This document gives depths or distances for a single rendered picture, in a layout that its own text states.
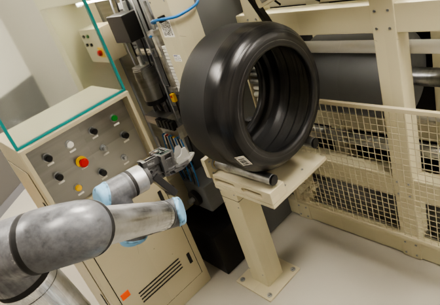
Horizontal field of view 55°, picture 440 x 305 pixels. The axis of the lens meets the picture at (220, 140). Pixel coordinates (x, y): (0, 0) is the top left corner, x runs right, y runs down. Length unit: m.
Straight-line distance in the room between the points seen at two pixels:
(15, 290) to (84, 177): 1.21
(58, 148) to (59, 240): 1.20
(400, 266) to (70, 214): 1.96
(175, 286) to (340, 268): 0.92
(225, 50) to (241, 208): 0.92
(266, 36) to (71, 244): 1.02
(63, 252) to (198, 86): 0.87
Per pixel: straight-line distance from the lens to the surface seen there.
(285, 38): 1.60
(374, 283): 2.42
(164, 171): 1.40
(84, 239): 0.81
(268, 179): 1.65
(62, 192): 2.02
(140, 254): 2.27
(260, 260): 2.35
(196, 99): 1.50
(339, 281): 2.44
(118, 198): 1.32
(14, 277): 0.85
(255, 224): 2.22
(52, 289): 0.92
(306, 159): 1.91
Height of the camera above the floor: 1.83
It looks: 27 degrees down
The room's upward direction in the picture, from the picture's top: 19 degrees counter-clockwise
